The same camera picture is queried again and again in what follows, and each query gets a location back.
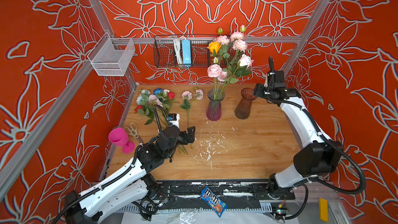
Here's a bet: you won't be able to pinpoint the yellow block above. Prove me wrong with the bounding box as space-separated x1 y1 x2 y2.
318 198 329 223

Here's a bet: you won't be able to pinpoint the pink plastic goblet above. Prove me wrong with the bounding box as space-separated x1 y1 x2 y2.
108 128 135 154

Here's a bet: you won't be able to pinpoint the purple glass vase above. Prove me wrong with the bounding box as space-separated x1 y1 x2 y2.
206 89 225 121

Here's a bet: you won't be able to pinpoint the brown glass vase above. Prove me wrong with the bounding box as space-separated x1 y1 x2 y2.
235 88 257 120

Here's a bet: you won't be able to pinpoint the blue and white flowers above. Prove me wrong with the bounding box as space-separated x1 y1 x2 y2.
136 88 174 125

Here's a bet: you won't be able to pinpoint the black wire basket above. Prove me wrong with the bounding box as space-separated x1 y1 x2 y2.
153 34 219 68

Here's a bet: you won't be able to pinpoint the beige handled scissors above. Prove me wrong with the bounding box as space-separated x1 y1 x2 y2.
124 122 144 145

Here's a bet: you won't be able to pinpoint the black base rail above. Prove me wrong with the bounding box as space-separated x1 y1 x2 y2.
152 179 295 214

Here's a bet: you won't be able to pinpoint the white cable bundle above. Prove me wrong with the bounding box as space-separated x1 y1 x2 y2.
172 36 184 66

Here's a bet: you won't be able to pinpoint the white cream rose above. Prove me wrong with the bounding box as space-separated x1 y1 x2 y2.
238 55 254 68

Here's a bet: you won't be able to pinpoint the orange yellow rose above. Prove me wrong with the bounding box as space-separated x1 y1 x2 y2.
207 41 221 55

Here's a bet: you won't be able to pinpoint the dark red flower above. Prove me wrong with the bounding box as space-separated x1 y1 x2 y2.
134 105 144 115

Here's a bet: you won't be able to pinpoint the light blue box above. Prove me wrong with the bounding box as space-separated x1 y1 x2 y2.
181 39 192 67

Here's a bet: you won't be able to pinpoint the blue candy bag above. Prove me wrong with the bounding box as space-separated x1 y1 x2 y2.
200 186 228 217

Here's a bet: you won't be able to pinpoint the large red rose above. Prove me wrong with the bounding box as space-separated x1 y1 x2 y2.
167 92 175 100

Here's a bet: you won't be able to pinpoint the white mesh basket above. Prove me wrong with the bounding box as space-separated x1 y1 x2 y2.
88 32 136 76

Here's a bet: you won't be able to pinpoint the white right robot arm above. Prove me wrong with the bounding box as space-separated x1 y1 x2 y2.
254 69 366 199

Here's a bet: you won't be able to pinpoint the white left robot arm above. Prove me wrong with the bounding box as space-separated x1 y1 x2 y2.
53 105 196 224

